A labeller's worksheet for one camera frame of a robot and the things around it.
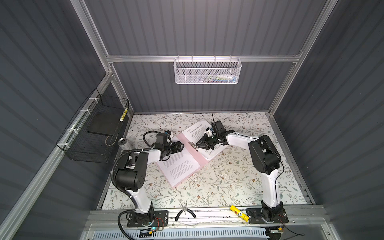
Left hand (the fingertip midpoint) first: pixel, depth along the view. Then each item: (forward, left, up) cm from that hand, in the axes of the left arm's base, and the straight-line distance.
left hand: (179, 146), depth 98 cm
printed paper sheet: (-13, 0, -3) cm, 13 cm away
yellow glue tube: (-41, -30, -1) cm, 51 cm away
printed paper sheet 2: (+12, -12, -2) cm, 17 cm away
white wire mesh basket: (+61, -24, +20) cm, 68 cm away
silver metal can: (-4, +31, +10) cm, 33 cm away
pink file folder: (-9, -14, -3) cm, 17 cm away
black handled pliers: (-37, -3, -4) cm, 37 cm away
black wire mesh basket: (-8, +41, +25) cm, 49 cm away
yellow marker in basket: (+6, +29, +25) cm, 39 cm away
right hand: (-3, -12, +3) cm, 13 cm away
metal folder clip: (+1, -9, -1) cm, 9 cm away
